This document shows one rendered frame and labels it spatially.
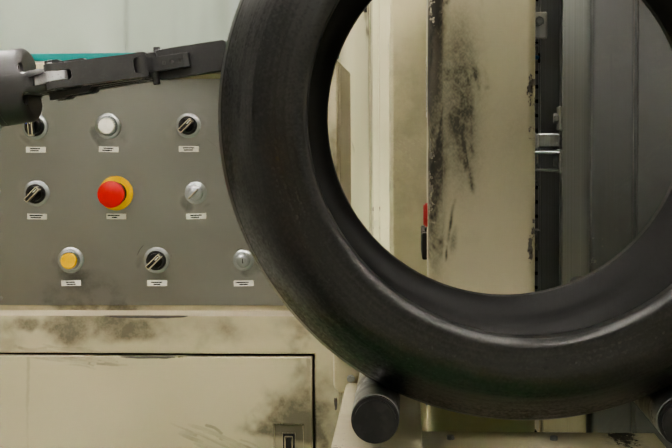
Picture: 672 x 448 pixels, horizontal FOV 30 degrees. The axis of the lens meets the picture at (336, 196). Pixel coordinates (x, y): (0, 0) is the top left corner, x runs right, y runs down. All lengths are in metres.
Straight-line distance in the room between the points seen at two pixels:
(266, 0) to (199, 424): 0.87
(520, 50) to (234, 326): 0.61
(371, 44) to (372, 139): 0.34
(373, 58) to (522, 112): 3.02
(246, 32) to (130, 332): 0.80
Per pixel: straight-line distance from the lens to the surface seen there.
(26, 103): 1.28
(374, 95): 4.52
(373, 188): 4.52
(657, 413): 1.20
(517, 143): 1.52
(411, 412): 1.37
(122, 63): 1.23
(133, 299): 1.91
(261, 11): 1.15
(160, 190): 1.88
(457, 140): 1.51
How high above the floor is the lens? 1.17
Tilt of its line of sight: 3 degrees down
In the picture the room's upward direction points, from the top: straight up
